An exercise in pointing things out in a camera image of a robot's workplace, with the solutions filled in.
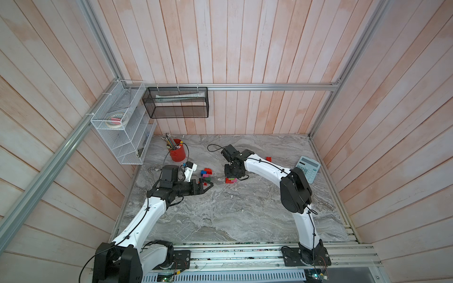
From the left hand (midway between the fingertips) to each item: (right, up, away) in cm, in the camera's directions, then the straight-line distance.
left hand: (206, 188), depth 79 cm
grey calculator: (+59, +8, +22) cm, 63 cm away
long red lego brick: (+11, 0, +17) cm, 20 cm away
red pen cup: (-19, +15, +24) cm, 34 cm away
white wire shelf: (-35, +20, -1) cm, 40 cm away
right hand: (+11, +4, +17) cm, 20 cm away
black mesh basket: (-21, +47, +27) cm, 58 cm away
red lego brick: (-1, +5, +22) cm, 22 cm away
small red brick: (+36, +12, +28) cm, 47 cm away
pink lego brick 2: (+14, 0, +19) cm, 24 cm away
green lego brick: (-1, +1, +19) cm, 19 cm away
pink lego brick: (-2, +3, +19) cm, 19 cm away
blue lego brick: (-4, +5, +21) cm, 21 cm away
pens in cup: (-23, +22, +19) cm, 37 cm away
